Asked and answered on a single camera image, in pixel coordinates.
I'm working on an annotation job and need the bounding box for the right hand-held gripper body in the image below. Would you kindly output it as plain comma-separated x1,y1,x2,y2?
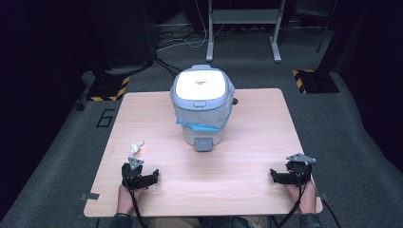
283,152,317,187

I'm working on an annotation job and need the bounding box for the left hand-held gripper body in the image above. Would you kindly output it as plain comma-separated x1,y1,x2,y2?
121,157,148,191

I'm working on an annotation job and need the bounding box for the white tissue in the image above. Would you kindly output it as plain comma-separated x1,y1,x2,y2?
128,140,145,159

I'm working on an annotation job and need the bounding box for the white pedal trash bin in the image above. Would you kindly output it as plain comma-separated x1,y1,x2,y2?
169,64,238,153

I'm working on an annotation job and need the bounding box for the person's right hand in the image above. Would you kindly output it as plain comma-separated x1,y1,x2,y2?
282,180,318,216

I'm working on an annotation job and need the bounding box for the person's left hand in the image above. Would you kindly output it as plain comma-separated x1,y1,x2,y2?
116,183,147,217

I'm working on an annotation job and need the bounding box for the grey tape piece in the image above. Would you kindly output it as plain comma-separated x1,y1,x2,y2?
80,191,101,201

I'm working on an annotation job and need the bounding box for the blue plastic bin liner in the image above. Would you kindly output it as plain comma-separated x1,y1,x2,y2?
169,85,237,133

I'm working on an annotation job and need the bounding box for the black hazard-striped stand base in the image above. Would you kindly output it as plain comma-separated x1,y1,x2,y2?
86,73,131,103
291,68,341,95

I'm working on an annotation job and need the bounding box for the dark cabinet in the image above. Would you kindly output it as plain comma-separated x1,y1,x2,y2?
85,0,160,78

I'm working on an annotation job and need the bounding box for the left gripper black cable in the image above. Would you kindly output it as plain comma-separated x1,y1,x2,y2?
125,179,148,228

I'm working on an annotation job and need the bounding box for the black cable off table edge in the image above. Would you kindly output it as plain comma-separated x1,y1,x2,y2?
320,199,342,228

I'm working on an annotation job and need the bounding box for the bundle of floor cables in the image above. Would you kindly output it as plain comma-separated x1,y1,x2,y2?
155,0,211,53

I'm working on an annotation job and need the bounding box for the white metal desk frame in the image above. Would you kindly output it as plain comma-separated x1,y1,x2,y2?
205,0,283,64

